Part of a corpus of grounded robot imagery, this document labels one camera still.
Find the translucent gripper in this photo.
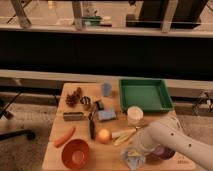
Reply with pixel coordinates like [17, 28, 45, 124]
[133, 128, 157, 155]

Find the light blue towel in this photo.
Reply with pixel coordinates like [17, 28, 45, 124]
[121, 148, 146, 171]

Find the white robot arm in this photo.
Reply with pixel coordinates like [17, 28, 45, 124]
[133, 117, 213, 171]

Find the purple bowl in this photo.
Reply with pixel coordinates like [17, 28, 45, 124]
[146, 146, 175, 164]

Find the red bowl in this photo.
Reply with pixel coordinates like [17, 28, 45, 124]
[61, 139, 90, 170]

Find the yellow banana toy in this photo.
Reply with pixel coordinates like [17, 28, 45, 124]
[112, 129, 136, 146]

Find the white lidded jar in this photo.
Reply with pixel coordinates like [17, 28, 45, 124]
[127, 106, 144, 125]

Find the yellow orange apple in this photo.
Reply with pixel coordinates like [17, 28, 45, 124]
[97, 129, 111, 144]

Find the green plastic tray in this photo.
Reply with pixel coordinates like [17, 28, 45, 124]
[119, 79, 173, 113]

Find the blue sponge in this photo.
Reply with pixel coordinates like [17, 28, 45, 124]
[98, 110, 116, 122]

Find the small black box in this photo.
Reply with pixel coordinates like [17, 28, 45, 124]
[95, 100, 104, 110]

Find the blue cup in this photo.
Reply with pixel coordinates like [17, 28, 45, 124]
[101, 83, 112, 97]

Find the orange carrot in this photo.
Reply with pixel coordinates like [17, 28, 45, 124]
[53, 127, 76, 148]

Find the brown pine cone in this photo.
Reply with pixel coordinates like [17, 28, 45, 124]
[65, 87, 82, 107]

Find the black office chair base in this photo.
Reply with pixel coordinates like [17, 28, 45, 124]
[0, 93, 36, 141]

